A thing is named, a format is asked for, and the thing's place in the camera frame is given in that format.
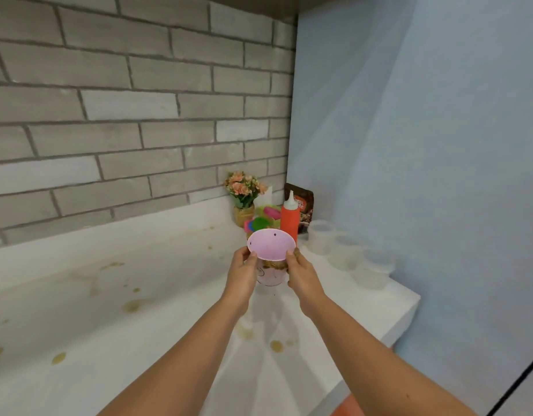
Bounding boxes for person's left hand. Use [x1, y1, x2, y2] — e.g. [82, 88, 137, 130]
[221, 246, 261, 317]

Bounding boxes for person's right hand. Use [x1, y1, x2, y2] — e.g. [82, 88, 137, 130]
[286, 248, 328, 318]

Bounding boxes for pink metal bucket with rope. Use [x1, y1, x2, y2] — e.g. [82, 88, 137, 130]
[247, 228, 298, 287]

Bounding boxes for clear plastic container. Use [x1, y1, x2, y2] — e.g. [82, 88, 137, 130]
[306, 220, 336, 256]
[351, 248, 396, 290]
[328, 233, 367, 272]

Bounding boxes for pink flowers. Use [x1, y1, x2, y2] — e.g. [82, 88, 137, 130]
[224, 170, 269, 228]

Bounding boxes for orange squeeze bottle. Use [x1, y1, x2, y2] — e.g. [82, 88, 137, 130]
[280, 190, 300, 246]

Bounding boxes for green plastic basket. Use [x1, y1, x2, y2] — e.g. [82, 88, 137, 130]
[256, 204, 283, 221]

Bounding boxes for brown coffee pouch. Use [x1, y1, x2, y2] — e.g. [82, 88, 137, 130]
[284, 183, 315, 235]

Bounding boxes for person's left forearm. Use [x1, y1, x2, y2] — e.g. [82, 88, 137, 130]
[97, 298, 246, 416]

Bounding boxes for person's right forearm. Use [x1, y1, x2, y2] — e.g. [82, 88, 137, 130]
[307, 298, 477, 416]

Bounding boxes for white countertop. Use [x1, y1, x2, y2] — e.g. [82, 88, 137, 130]
[0, 196, 421, 416]

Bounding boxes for orange cabinet front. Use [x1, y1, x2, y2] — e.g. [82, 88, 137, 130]
[331, 393, 362, 416]

